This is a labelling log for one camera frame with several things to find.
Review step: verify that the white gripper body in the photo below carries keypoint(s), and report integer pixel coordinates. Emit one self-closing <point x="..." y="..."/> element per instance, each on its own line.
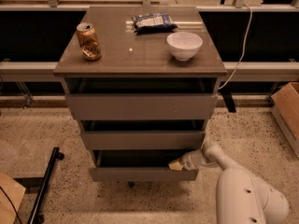
<point x="189" y="160"/>

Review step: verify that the grey drawer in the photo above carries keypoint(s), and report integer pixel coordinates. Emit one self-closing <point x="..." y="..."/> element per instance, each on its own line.
<point x="139" y="165"/>
<point x="143" y="140"/>
<point x="141" y="106"/>

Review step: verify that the metal railing frame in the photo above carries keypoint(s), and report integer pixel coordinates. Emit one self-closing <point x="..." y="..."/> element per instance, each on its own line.
<point x="257" y="71"/>

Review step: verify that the cardboard box right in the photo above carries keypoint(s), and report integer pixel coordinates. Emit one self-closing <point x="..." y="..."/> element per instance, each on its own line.
<point x="286" y="113"/>

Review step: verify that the black table leg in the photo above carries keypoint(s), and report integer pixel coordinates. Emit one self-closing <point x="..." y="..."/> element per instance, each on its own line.
<point x="226" y="93"/>

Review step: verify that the grey middle drawer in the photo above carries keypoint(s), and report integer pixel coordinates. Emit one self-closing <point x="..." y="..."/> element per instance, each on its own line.
<point x="143" y="140"/>

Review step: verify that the grey drawer cabinet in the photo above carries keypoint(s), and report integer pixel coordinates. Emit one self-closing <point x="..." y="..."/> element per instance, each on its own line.
<point x="134" y="64"/>

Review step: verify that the white ceramic bowl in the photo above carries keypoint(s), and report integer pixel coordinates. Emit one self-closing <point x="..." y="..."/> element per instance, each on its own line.
<point x="184" y="45"/>

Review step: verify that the grey bottom drawer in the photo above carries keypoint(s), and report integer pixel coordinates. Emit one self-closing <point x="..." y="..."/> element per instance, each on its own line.
<point x="139" y="165"/>

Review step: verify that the grey top drawer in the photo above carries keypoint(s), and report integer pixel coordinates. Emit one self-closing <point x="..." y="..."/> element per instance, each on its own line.
<point x="141" y="106"/>

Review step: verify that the crushed golden soda can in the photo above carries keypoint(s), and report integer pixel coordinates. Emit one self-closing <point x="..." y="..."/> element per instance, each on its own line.
<point x="88" y="41"/>

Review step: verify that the blue white snack bag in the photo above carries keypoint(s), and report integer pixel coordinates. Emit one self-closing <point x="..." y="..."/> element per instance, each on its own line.
<point x="153" y="23"/>

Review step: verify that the black metal stand bar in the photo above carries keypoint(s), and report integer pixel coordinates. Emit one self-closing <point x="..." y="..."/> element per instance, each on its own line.
<point x="42" y="184"/>

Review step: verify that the wooden board left corner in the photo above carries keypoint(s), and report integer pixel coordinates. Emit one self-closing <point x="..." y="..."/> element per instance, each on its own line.
<point x="11" y="195"/>

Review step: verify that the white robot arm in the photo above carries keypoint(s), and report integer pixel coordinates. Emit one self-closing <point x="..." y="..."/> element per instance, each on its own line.
<point x="241" y="196"/>

